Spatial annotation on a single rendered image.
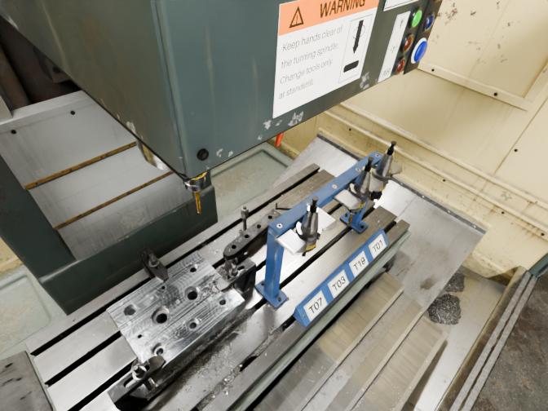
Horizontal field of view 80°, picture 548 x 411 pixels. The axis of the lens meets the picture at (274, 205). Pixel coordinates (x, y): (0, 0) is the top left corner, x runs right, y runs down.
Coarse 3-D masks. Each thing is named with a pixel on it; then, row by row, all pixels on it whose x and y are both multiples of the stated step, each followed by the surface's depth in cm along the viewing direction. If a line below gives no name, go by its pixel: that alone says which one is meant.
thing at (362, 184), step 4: (364, 168) 87; (360, 172) 88; (364, 172) 87; (368, 172) 86; (360, 176) 88; (364, 176) 87; (368, 176) 87; (356, 180) 90; (360, 180) 88; (364, 180) 88; (368, 180) 88; (356, 184) 90; (360, 184) 89; (364, 184) 89; (368, 184) 89; (356, 188) 90; (360, 188) 90; (364, 188) 89; (368, 188) 90; (360, 192) 90; (364, 192) 90
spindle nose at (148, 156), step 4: (136, 140) 50; (140, 144) 49; (140, 148) 50; (144, 148) 49; (144, 152) 50; (148, 152) 49; (144, 156) 51; (148, 156) 49; (152, 156) 49; (148, 160) 51; (152, 160) 50; (156, 160) 49; (160, 160) 49; (152, 164) 50; (156, 164) 50; (160, 164) 50; (164, 164) 49; (160, 168) 50; (164, 168) 50; (168, 168) 50
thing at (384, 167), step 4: (384, 156) 93; (388, 156) 92; (392, 156) 92; (380, 160) 95; (384, 160) 93; (388, 160) 93; (392, 160) 93; (380, 164) 95; (384, 164) 94; (388, 164) 94; (376, 168) 97; (380, 168) 95; (384, 168) 95; (388, 168) 94; (380, 172) 96; (384, 172) 95; (388, 172) 96
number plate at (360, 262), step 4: (364, 252) 110; (360, 256) 109; (364, 256) 110; (352, 260) 107; (356, 260) 108; (360, 260) 109; (364, 260) 110; (352, 264) 107; (356, 264) 108; (360, 264) 109; (364, 264) 110; (352, 268) 107; (356, 268) 108; (360, 268) 109; (356, 272) 108
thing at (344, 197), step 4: (340, 192) 91; (344, 192) 91; (348, 192) 92; (336, 196) 90; (340, 196) 90; (344, 196) 90; (348, 196) 91; (352, 196) 91; (336, 200) 90; (340, 200) 89; (344, 200) 89; (348, 200) 89; (352, 200) 90; (356, 200) 90; (360, 200) 90; (344, 204) 88; (348, 204) 88; (352, 204) 88; (356, 204) 89; (348, 208) 88; (352, 208) 88; (356, 208) 88
